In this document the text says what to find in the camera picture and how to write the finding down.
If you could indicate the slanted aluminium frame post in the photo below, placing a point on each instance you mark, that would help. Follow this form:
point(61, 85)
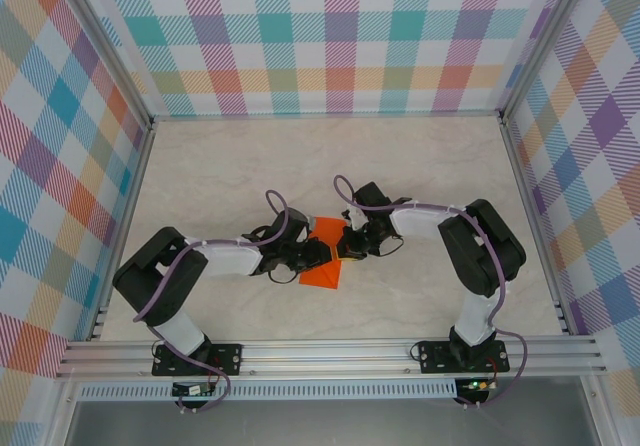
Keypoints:
point(107, 51)
point(542, 41)

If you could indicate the small lit circuit board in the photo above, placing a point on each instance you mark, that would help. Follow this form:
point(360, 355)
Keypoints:
point(477, 385)

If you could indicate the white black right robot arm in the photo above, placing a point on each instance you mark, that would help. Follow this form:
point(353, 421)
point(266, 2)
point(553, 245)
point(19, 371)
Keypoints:
point(417, 223)

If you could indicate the aluminium side rail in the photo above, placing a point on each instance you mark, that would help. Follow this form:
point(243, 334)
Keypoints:
point(535, 216)
point(132, 201)

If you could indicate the grey metal panel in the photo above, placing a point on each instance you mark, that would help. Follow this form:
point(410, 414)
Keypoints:
point(325, 426)

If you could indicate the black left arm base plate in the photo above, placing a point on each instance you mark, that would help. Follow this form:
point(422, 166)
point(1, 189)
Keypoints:
point(230, 358)

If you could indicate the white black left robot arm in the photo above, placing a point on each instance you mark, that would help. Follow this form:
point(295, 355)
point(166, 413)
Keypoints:
point(230, 261)

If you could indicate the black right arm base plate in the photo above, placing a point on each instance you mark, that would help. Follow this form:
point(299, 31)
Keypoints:
point(432, 356)

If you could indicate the thin aluminium rear rail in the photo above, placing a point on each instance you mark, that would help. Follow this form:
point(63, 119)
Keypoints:
point(325, 115)

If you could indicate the small black circuit board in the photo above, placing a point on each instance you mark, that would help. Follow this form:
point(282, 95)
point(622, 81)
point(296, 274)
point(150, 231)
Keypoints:
point(190, 390)

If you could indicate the long aluminium mounting rail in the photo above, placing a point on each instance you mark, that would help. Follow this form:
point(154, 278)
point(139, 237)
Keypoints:
point(325, 358)

